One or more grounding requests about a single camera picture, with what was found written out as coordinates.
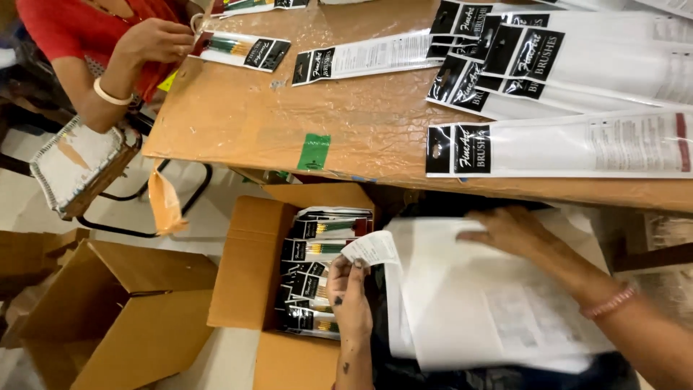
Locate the person's left hand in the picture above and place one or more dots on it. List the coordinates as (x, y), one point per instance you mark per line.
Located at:
(351, 309)

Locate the person's right hand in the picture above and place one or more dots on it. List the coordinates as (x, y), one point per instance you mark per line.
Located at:
(533, 235)

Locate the curled white packet sheet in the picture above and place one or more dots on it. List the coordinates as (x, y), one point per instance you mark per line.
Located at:
(373, 248)

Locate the stack of white packet sheets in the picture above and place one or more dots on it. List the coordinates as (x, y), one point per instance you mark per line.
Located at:
(487, 309)

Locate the pile of filled brush packets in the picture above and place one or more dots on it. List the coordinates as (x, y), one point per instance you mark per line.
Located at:
(311, 254)

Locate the empty white brush packet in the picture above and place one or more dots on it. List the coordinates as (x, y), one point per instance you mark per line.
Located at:
(373, 57)
(557, 145)

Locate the brown cardboard box with packets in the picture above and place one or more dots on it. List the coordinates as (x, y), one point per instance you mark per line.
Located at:
(243, 271)

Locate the green tape strip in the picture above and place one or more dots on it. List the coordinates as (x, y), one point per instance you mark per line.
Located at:
(314, 153)

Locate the heap of empty brush packets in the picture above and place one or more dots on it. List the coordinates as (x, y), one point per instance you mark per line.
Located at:
(568, 59)

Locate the torn brown tape flap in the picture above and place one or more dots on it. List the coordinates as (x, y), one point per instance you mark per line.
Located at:
(165, 205)

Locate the empty brown cardboard box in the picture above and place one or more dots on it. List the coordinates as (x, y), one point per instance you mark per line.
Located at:
(124, 325)

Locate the yellow paper piece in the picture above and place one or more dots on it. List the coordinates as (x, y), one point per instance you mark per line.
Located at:
(168, 82)

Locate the flattened brown cardboard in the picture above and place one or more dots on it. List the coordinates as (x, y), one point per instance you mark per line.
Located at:
(38, 254)

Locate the white bangle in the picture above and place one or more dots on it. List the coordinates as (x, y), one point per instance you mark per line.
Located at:
(111, 96)

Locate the worn stool with black frame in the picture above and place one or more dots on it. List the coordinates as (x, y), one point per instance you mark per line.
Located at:
(81, 165)

